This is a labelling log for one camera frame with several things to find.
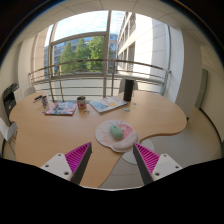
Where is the mint green computer mouse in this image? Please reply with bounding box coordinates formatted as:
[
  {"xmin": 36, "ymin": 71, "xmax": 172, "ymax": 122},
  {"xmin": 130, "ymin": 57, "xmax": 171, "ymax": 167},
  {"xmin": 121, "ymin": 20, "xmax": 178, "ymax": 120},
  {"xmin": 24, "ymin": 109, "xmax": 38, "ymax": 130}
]
[{"xmin": 109, "ymin": 124, "xmax": 125, "ymax": 141}]

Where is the metal balcony railing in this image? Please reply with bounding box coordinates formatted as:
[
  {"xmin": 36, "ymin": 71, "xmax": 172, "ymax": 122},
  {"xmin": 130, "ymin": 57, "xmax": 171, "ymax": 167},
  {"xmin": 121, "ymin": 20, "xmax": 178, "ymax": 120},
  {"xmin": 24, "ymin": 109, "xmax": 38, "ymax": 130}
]
[{"xmin": 28, "ymin": 59, "xmax": 172, "ymax": 101}]

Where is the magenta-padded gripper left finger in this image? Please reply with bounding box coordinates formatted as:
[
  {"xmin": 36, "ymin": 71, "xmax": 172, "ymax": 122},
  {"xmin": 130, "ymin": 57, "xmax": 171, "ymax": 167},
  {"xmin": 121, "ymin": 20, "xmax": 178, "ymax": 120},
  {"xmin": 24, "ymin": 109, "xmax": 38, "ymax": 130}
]
[{"xmin": 40, "ymin": 142, "xmax": 93, "ymax": 186}]

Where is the tall black cylinder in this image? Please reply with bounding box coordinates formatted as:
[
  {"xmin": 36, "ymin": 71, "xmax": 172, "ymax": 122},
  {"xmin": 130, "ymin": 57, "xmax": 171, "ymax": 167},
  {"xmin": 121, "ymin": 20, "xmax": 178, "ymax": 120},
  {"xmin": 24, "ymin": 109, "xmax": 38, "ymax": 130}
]
[{"xmin": 122, "ymin": 78, "xmax": 135, "ymax": 102}]

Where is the white mug with red print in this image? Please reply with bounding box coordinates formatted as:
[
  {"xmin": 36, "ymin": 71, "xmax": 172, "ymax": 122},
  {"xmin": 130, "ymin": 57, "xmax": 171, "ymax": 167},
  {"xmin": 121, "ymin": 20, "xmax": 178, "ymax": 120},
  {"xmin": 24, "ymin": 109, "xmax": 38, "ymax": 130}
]
[{"xmin": 76, "ymin": 95, "xmax": 87, "ymax": 110}]

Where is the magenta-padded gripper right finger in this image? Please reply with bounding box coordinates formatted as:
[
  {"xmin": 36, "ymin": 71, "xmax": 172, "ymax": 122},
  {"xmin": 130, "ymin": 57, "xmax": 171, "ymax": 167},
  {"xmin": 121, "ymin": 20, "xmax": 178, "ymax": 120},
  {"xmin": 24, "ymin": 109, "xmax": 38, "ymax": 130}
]
[{"xmin": 132, "ymin": 142, "xmax": 184, "ymax": 186}]

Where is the printed drinking glass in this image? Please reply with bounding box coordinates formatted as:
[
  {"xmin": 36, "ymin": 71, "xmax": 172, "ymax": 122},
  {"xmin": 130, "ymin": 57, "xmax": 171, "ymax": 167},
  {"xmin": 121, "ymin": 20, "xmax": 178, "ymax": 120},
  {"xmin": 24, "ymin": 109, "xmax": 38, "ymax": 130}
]
[{"xmin": 40, "ymin": 95, "xmax": 50, "ymax": 110}]

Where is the light blue magazine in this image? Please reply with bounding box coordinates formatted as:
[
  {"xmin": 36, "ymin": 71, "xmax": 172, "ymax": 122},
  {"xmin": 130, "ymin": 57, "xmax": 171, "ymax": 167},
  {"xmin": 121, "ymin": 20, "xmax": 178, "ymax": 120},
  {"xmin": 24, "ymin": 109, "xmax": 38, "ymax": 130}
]
[{"xmin": 89, "ymin": 95, "xmax": 129, "ymax": 114}]

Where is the red dark magazine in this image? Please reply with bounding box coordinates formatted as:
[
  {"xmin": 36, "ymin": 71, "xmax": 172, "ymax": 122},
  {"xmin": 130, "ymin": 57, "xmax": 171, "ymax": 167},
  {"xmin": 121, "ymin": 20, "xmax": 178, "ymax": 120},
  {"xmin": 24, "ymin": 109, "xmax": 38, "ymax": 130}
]
[{"xmin": 44, "ymin": 101, "xmax": 78, "ymax": 117}]

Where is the black pen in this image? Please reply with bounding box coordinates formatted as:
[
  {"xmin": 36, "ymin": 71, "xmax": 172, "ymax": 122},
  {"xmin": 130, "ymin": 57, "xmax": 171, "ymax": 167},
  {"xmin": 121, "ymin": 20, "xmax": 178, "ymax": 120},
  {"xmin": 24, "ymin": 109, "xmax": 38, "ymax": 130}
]
[{"xmin": 33, "ymin": 94, "xmax": 44, "ymax": 104}]

